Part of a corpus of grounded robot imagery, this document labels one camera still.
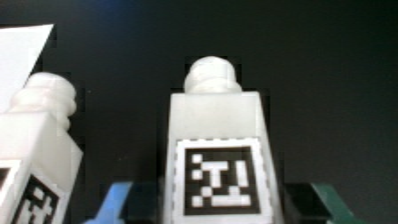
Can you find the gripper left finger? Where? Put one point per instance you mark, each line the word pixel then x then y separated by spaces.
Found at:
pixel 129 206

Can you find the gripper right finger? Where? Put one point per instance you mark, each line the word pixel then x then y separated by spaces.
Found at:
pixel 315 205

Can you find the white table leg with tag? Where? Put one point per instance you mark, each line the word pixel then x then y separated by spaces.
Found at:
pixel 221 184

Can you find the white sheet with tags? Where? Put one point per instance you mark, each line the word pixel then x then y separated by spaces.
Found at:
pixel 22 44

